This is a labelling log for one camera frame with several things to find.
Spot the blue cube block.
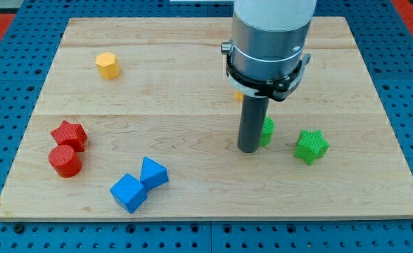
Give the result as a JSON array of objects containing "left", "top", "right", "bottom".
[{"left": 110, "top": 174, "right": 147, "bottom": 214}]

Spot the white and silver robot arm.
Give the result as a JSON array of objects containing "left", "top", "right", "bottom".
[{"left": 230, "top": 0, "right": 317, "bottom": 81}]

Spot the blue triangle block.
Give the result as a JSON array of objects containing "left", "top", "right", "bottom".
[{"left": 140, "top": 157, "right": 169, "bottom": 191}]

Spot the yellow block behind tool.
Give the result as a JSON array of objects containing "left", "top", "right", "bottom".
[{"left": 234, "top": 90, "right": 244, "bottom": 101}]

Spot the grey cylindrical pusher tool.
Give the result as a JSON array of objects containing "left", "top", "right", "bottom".
[{"left": 238, "top": 95, "right": 269, "bottom": 153}]

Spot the green cylinder block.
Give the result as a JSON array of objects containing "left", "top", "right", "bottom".
[{"left": 259, "top": 117, "right": 275, "bottom": 146}]

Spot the wooden board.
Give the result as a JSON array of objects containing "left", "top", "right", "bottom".
[{"left": 0, "top": 17, "right": 413, "bottom": 222}]

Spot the green star block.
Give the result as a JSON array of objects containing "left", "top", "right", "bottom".
[{"left": 294, "top": 129, "right": 329, "bottom": 165}]

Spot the yellow hexagon block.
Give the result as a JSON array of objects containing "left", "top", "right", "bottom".
[{"left": 95, "top": 52, "right": 121, "bottom": 80}]

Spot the red star block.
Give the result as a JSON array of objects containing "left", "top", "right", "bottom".
[{"left": 50, "top": 120, "right": 87, "bottom": 152}]

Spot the red cylinder block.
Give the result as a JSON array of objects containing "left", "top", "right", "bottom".
[{"left": 48, "top": 145, "right": 82, "bottom": 178}]

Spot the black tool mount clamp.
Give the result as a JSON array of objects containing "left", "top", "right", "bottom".
[{"left": 226, "top": 53, "right": 311, "bottom": 102}]

